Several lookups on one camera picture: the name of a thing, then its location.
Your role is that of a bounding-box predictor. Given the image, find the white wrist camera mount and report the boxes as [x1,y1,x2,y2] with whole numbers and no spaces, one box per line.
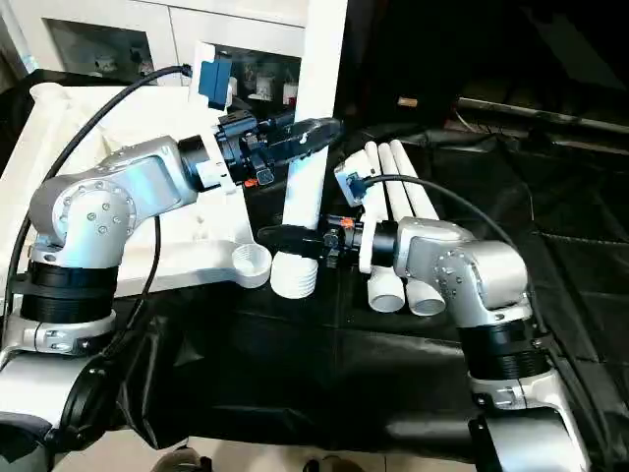
[333,149,389,274]
[188,41,247,198]

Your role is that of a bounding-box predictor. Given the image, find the black work mat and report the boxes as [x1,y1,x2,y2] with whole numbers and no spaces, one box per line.
[0,68,629,466]

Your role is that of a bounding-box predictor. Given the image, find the large black box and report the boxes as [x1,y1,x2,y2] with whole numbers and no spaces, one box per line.
[343,0,468,129]

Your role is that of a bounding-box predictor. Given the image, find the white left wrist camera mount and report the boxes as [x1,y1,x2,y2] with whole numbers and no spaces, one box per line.
[188,41,247,198]

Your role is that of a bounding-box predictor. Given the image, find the white glass-door cabinet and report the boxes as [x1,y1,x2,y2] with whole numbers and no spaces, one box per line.
[0,0,312,107]

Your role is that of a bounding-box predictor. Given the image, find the dark robot left foot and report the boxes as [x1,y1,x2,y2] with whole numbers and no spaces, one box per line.
[156,446,213,472]

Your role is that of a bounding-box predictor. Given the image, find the silver metal bar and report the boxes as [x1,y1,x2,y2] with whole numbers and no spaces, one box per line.
[456,96,629,137]

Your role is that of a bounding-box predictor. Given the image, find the white plastic table top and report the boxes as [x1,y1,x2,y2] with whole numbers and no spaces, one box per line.
[0,82,274,299]

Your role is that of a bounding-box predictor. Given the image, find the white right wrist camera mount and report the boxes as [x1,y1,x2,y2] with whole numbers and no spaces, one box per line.
[333,149,389,274]

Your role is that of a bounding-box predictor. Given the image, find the white pole teal bands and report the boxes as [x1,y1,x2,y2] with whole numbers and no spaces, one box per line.
[0,7,40,80]

